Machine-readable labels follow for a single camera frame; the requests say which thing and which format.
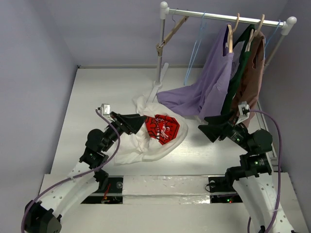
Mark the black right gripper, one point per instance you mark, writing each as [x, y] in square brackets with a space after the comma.
[226, 127]

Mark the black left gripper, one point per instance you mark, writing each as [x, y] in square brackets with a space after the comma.
[129, 123]

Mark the white t shirt red print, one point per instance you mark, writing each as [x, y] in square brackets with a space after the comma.
[162, 132]

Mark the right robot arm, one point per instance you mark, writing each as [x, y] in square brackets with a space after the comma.
[252, 180]

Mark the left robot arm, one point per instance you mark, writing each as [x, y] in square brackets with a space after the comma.
[44, 213]

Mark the purple t shirt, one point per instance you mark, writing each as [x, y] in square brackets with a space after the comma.
[206, 96]

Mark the brown t shirt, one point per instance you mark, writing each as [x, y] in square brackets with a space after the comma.
[251, 80]

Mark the beige wooden clip hanger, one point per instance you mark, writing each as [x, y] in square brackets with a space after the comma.
[166, 39]

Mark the dark green t shirt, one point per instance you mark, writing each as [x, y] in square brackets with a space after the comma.
[240, 58]

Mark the wooden hanger with purple shirt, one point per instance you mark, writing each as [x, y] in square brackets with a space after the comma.
[230, 33]

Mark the wooden hanger with green shirt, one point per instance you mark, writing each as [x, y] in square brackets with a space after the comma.
[255, 33]

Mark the white metal clothes rack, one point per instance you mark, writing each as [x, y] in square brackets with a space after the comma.
[161, 69]

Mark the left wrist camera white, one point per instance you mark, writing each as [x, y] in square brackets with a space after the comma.
[104, 109]

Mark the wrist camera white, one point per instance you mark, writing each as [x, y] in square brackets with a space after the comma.
[244, 112]
[104, 109]

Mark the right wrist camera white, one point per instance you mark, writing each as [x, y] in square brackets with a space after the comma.
[244, 112]

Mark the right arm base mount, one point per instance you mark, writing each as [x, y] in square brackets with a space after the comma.
[220, 192]

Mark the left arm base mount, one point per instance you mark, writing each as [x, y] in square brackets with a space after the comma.
[112, 194]

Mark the light blue wire hanger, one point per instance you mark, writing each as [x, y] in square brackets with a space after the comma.
[196, 47]

